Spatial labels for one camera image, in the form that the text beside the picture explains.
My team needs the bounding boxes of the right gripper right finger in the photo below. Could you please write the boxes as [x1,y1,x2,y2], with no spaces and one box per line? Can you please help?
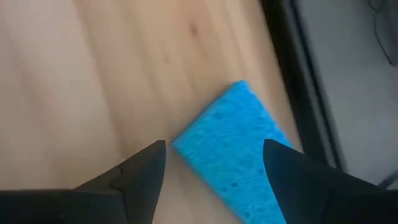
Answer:
[262,139,398,224]

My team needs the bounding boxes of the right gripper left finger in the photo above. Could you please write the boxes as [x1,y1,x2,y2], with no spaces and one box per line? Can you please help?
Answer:
[0,139,167,224]

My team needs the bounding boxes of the blue rectangular sponge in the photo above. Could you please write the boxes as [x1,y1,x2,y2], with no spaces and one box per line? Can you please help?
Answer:
[170,80,293,224]

